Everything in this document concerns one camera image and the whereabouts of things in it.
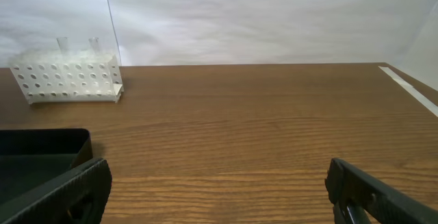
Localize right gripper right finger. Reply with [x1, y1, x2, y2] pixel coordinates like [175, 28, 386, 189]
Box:
[324, 158, 438, 224]

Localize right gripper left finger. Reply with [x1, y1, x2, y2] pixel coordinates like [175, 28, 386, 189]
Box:
[0, 158, 113, 224]

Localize clear test tube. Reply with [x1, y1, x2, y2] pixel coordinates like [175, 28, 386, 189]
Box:
[56, 36, 70, 54]
[88, 37, 103, 54]

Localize black tray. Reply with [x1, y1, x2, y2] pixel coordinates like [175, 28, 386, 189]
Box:
[0, 128, 94, 214]

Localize white test tube rack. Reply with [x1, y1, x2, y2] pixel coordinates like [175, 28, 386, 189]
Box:
[8, 51, 125, 105]

